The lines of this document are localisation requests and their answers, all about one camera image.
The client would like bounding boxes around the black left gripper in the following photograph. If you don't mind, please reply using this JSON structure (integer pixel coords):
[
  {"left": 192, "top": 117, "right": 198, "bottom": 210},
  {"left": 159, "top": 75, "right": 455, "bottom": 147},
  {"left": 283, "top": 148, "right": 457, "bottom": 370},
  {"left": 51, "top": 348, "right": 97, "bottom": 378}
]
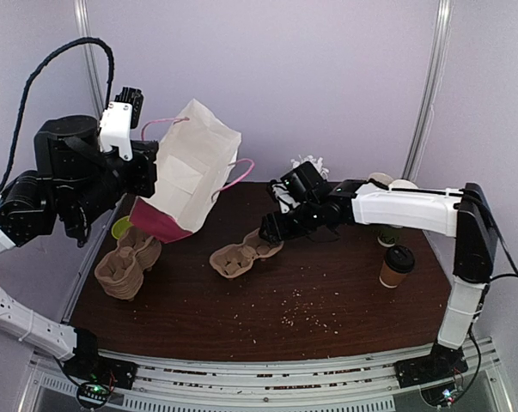
[{"left": 64, "top": 138, "right": 157, "bottom": 232}]

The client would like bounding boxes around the stack of paper cups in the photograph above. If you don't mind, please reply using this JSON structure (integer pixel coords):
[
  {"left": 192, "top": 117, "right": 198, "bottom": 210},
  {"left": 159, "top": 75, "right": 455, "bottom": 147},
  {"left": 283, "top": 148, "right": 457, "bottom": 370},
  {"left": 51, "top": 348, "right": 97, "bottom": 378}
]
[{"left": 377, "top": 179, "right": 417, "bottom": 248}]

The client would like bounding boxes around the single cardboard cup carrier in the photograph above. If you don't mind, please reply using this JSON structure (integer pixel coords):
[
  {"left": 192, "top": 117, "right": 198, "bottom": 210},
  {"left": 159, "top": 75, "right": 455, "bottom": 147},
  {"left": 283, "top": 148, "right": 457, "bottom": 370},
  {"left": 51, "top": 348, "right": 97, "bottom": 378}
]
[{"left": 209, "top": 228, "right": 284, "bottom": 280}]

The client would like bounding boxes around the stack of cardboard cup carriers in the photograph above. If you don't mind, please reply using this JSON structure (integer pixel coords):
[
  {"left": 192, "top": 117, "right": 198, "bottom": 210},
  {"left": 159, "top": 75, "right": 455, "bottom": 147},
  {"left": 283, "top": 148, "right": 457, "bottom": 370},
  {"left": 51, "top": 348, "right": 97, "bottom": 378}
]
[{"left": 94, "top": 226, "right": 162, "bottom": 300}]

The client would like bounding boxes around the single black cup lid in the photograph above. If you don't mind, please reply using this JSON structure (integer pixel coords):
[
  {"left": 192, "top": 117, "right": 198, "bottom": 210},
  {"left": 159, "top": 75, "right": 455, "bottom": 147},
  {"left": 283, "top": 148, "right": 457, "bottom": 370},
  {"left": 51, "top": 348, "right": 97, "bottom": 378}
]
[{"left": 384, "top": 245, "right": 416, "bottom": 274}]

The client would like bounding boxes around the single brown paper cup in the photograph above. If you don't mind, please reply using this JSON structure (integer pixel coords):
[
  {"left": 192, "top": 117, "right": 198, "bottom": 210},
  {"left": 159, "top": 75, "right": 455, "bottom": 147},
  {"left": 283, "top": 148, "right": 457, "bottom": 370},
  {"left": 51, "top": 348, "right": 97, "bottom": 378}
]
[{"left": 379, "top": 260, "right": 415, "bottom": 288}]

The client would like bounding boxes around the pink and white paper bag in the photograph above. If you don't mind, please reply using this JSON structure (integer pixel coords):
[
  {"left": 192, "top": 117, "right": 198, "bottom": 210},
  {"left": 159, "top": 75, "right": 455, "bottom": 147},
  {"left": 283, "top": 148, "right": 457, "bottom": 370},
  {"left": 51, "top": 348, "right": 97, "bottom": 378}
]
[{"left": 129, "top": 99, "right": 241, "bottom": 244}]

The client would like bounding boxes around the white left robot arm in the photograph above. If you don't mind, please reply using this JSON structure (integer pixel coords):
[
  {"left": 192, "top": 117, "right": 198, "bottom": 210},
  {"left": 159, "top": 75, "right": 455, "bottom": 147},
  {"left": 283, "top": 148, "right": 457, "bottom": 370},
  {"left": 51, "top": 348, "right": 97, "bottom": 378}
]
[{"left": 0, "top": 115, "right": 159, "bottom": 389}]

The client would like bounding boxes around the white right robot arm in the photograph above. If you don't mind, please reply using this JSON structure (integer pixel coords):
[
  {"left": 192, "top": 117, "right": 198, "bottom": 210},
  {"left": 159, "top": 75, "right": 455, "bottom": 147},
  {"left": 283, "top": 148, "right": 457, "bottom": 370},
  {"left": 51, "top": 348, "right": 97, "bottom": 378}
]
[{"left": 259, "top": 161, "right": 499, "bottom": 388}]

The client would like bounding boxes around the glass jar of straws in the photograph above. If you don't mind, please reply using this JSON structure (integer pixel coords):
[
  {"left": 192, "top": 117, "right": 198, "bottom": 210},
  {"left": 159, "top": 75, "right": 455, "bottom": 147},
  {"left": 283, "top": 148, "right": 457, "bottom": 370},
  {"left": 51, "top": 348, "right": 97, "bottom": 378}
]
[{"left": 290, "top": 154, "right": 329, "bottom": 179}]

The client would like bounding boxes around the lime green bowl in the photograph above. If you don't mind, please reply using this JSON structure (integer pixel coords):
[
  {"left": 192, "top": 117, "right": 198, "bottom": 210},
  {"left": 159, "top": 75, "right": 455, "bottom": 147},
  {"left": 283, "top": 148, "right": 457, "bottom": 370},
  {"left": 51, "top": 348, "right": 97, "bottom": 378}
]
[{"left": 111, "top": 215, "right": 132, "bottom": 239}]

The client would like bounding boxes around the beige ceramic mug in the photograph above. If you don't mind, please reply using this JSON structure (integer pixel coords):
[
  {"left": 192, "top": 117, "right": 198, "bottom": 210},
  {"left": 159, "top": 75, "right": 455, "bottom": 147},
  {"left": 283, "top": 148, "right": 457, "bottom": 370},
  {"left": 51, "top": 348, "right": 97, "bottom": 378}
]
[{"left": 369, "top": 172, "right": 393, "bottom": 186}]

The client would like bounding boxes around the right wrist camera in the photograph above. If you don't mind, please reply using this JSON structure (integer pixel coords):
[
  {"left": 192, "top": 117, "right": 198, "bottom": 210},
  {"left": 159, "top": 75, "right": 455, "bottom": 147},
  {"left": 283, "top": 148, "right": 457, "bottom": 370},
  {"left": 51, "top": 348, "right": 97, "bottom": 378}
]
[{"left": 267, "top": 180, "right": 300, "bottom": 214}]

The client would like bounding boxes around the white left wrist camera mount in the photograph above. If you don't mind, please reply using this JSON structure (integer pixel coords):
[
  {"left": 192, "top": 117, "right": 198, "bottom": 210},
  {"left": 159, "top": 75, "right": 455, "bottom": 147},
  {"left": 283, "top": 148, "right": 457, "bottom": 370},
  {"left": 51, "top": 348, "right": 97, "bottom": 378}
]
[{"left": 98, "top": 87, "right": 144, "bottom": 161}]

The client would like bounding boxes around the left aluminium frame post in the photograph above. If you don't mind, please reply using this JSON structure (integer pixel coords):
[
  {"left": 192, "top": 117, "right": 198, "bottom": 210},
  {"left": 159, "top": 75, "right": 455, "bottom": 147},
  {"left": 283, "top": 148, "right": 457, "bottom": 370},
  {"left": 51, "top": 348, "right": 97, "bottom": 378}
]
[{"left": 74, "top": 0, "right": 104, "bottom": 118}]

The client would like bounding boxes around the aluminium frame post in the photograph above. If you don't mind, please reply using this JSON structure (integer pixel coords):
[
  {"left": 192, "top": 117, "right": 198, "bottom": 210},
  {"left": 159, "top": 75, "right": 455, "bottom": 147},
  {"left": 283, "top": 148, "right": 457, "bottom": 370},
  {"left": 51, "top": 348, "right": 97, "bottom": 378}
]
[
  {"left": 402, "top": 0, "right": 454, "bottom": 181},
  {"left": 74, "top": 0, "right": 104, "bottom": 118}
]

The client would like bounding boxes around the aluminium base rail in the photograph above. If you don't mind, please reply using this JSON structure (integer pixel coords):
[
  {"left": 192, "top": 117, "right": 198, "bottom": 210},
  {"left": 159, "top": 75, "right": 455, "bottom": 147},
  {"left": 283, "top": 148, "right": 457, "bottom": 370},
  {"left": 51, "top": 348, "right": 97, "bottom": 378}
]
[{"left": 17, "top": 338, "right": 516, "bottom": 411}]

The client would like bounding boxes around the right aluminium frame post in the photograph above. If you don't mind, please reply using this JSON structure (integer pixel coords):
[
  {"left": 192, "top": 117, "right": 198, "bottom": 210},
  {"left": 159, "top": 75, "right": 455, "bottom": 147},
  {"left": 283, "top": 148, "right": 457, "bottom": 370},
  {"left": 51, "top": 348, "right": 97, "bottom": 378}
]
[{"left": 402, "top": 0, "right": 454, "bottom": 181}]

